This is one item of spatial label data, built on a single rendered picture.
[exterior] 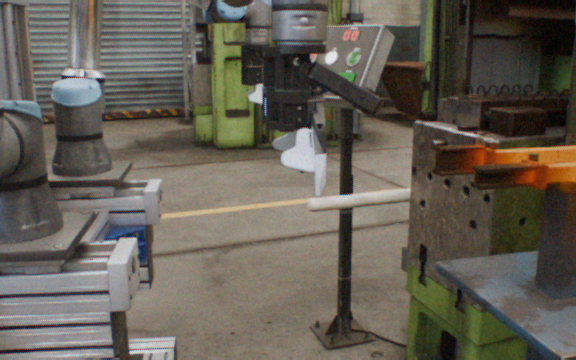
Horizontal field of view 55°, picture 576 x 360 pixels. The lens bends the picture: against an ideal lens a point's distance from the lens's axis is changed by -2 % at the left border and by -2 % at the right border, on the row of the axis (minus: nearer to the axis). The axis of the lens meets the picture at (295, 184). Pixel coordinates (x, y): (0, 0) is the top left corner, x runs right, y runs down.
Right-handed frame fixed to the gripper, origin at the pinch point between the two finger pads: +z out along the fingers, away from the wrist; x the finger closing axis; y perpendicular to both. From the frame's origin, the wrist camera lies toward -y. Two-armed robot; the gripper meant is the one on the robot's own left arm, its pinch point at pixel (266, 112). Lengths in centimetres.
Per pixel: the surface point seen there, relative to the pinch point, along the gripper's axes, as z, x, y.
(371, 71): -11.3, -16.1, -36.0
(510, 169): -3, 96, -27
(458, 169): 0, 84, -25
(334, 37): -22.4, -33.5, -26.9
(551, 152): -2, 82, -42
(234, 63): 0, -461, -1
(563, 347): 24, 99, -37
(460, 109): -3, 20, -52
